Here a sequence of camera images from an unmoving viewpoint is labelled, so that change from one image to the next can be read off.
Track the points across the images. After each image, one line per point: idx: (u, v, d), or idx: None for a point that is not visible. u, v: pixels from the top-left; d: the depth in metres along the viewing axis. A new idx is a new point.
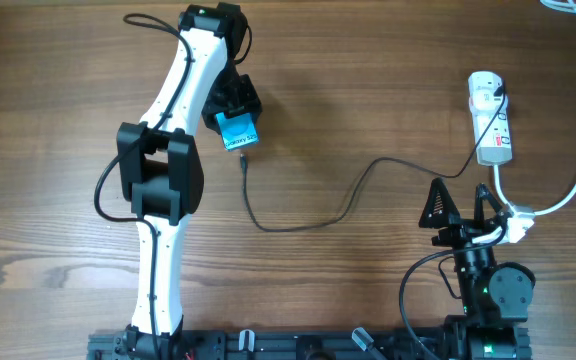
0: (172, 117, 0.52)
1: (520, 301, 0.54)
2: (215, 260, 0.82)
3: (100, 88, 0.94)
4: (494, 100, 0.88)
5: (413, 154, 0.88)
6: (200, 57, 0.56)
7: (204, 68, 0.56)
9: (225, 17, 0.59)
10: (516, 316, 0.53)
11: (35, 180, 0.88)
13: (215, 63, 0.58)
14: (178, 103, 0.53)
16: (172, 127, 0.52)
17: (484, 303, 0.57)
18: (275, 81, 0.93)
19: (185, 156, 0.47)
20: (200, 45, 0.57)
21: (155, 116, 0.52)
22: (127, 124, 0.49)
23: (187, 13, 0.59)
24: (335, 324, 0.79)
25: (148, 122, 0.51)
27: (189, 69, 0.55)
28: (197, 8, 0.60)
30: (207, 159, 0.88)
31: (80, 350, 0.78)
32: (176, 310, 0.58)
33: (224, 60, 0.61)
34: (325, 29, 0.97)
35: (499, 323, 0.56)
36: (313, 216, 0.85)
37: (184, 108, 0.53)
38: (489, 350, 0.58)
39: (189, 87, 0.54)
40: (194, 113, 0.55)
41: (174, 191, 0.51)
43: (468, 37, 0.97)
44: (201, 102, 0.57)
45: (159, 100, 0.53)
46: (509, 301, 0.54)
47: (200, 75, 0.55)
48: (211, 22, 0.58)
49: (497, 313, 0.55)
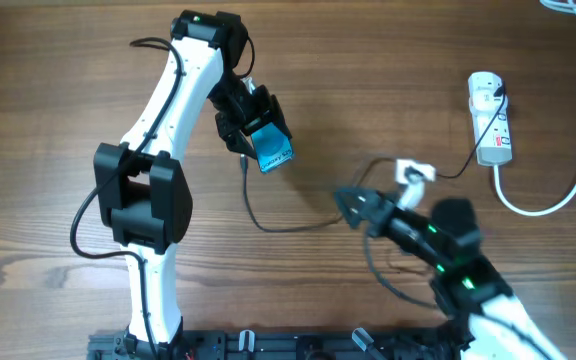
0: (157, 139, 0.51)
1: (465, 224, 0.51)
2: (215, 260, 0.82)
3: (100, 88, 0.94)
4: (494, 101, 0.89)
5: (413, 155, 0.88)
6: (192, 71, 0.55)
7: (197, 82, 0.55)
9: (222, 25, 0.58)
10: (473, 237, 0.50)
11: (35, 181, 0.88)
13: (209, 74, 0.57)
14: (164, 123, 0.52)
16: (156, 148, 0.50)
17: (439, 246, 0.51)
18: (275, 82, 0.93)
19: (168, 180, 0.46)
20: (193, 57, 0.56)
21: (138, 136, 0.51)
22: (108, 148, 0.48)
23: (180, 20, 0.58)
24: (335, 325, 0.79)
25: (132, 142, 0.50)
27: (180, 83, 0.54)
28: (193, 15, 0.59)
30: (208, 160, 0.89)
31: (80, 350, 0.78)
32: (172, 317, 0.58)
33: (220, 70, 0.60)
34: (325, 30, 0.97)
35: (463, 255, 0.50)
36: (313, 216, 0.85)
37: (170, 128, 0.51)
38: (471, 286, 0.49)
39: (177, 104, 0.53)
40: (182, 132, 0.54)
41: (157, 219, 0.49)
43: (467, 37, 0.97)
44: (191, 120, 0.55)
45: (144, 119, 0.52)
46: (456, 226, 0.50)
47: (191, 89, 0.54)
48: (207, 30, 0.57)
49: (455, 244, 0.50)
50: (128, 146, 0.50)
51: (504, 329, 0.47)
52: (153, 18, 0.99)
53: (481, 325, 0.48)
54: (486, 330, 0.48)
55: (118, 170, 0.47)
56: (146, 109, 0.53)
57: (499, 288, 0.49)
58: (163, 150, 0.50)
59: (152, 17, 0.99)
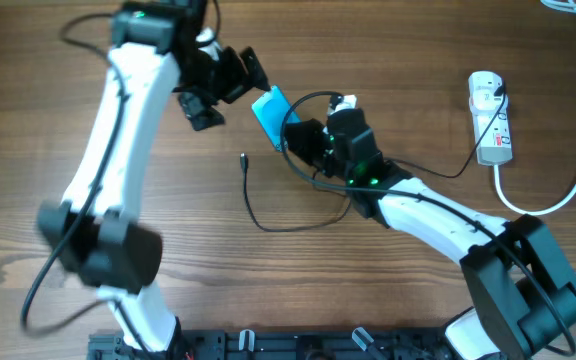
0: (103, 189, 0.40)
1: (352, 123, 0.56)
2: (215, 260, 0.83)
3: (100, 88, 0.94)
4: (494, 100, 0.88)
5: (413, 154, 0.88)
6: (137, 89, 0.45)
7: (144, 106, 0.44)
9: (173, 17, 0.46)
10: (365, 135, 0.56)
11: (35, 180, 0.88)
13: (161, 91, 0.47)
14: (111, 166, 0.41)
16: (102, 202, 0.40)
17: (344, 155, 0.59)
18: (275, 81, 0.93)
19: (120, 245, 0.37)
20: (137, 72, 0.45)
21: (81, 189, 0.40)
22: (47, 207, 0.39)
23: (118, 17, 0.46)
24: (334, 324, 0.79)
25: (73, 199, 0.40)
27: (126, 108, 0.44)
28: (130, 5, 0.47)
30: (209, 159, 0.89)
31: (80, 350, 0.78)
32: (165, 327, 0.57)
33: (170, 83, 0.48)
34: (325, 29, 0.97)
35: (361, 153, 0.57)
36: (313, 216, 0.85)
37: (120, 172, 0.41)
38: (376, 181, 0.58)
39: (126, 134, 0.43)
40: (134, 174, 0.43)
41: (120, 275, 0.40)
43: (468, 37, 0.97)
44: (145, 150, 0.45)
45: (85, 166, 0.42)
46: (348, 128, 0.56)
47: (139, 117, 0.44)
48: (153, 26, 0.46)
49: (349, 143, 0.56)
50: (70, 205, 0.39)
51: (402, 199, 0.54)
52: None
53: (386, 203, 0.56)
54: (392, 206, 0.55)
55: (62, 236, 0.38)
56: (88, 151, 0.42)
57: (398, 177, 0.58)
58: (112, 207, 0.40)
59: None
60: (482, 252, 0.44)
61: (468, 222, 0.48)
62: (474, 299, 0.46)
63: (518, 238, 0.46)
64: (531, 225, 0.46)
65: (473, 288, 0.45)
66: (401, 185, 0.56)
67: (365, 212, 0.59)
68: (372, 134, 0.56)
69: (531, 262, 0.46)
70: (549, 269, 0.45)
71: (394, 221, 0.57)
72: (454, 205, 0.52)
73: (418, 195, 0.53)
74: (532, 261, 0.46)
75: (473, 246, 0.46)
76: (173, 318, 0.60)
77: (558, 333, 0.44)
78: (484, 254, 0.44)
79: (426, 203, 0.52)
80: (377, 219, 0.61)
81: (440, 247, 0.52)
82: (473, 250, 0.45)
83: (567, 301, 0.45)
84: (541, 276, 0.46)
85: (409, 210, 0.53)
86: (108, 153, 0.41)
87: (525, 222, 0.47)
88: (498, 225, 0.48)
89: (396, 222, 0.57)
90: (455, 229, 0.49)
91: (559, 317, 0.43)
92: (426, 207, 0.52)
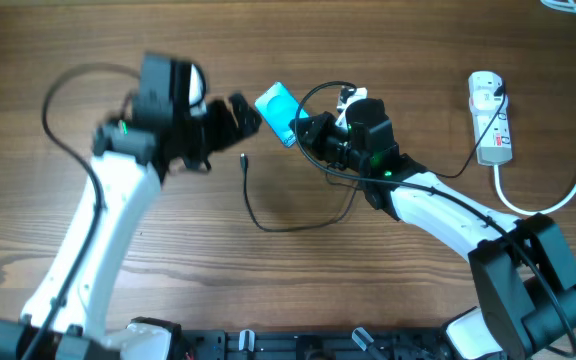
0: (66, 304, 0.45)
1: (372, 115, 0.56)
2: (215, 260, 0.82)
3: (100, 88, 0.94)
4: (494, 100, 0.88)
5: (413, 154, 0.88)
6: (113, 202, 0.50)
7: (116, 221, 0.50)
9: (154, 131, 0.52)
10: (385, 127, 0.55)
11: (35, 180, 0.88)
13: (135, 203, 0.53)
14: (77, 282, 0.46)
16: (64, 318, 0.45)
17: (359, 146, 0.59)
18: (275, 81, 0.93)
19: None
20: (114, 183, 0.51)
21: (46, 302, 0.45)
22: (2, 327, 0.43)
23: (104, 132, 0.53)
24: (334, 324, 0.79)
25: (37, 310, 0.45)
27: (98, 222, 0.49)
28: (118, 121, 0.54)
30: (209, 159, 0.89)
31: None
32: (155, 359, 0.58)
33: (148, 195, 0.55)
34: (325, 29, 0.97)
35: (376, 146, 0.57)
36: (313, 217, 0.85)
37: (84, 288, 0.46)
38: (389, 174, 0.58)
39: (95, 249, 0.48)
40: (101, 286, 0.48)
41: None
43: (468, 37, 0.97)
44: (115, 259, 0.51)
45: (53, 278, 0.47)
46: (367, 119, 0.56)
47: (110, 233, 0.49)
48: (134, 141, 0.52)
49: (366, 134, 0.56)
50: (30, 320, 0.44)
51: (417, 192, 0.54)
52: (153, 19, 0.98)
53: (398, 195, 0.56)
54: (404, 198, 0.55)
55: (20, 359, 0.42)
56: (58, 262, 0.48)
57: (413, 171, 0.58)
58: (73, 324, 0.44)
59: (152, 16, 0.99)
60: (492, 247, 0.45)
61: (480, 217, 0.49)
62: (480, 296, 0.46)
63: (529, 236, 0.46)
64: (542, 224, 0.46)
65: (480, 283, 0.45)
66: (415, 178, 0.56)
67: (376, 203, 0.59)
68: (391, 125, 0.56)
69: (539, 262, 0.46)
70: (557, 270, 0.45)
71: (405, 213, 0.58)
72: (467, 201, 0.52)
73: (431, 189, 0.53)
74: (541, 262, 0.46)
75: (483, 241, 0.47)
76: (167, 335, 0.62)
77: (562, 334, 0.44)
78: (494, 249, 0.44)
79: (439, 196, 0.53)
80: (388, 211, 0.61)
81: (451, 241, 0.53)
82: (482, 244, 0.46)
83: (573, 302, 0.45)
84: (549, 276, 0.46)
85: (422, 203, 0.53)
86: (76, 269, 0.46)
87: (539, 221, 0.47)
88: (510, 222, 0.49)
89: (407, 215, 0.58)
90: (466, 223, 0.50)
91: (564, 317, 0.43)
92: (438, 201, 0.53)
